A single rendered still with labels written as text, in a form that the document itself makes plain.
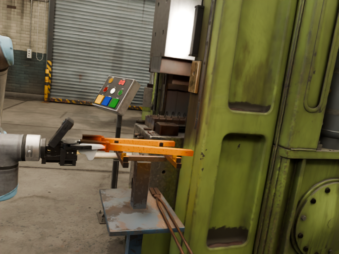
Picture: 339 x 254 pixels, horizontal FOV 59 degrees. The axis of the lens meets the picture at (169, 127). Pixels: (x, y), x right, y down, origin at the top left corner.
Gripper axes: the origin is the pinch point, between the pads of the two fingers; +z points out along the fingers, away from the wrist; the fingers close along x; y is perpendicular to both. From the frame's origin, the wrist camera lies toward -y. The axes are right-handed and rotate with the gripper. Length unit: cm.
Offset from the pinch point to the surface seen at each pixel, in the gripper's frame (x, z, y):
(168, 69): -64, 44, -30
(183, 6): -60, 47, -66
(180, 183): -44, 54, 34
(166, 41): -60, 39, -45
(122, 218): -0.7, 11.0, 30.6
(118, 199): -18.5, 12.4, 30.9
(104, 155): -105, 18, 38
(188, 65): -65, 57, -34
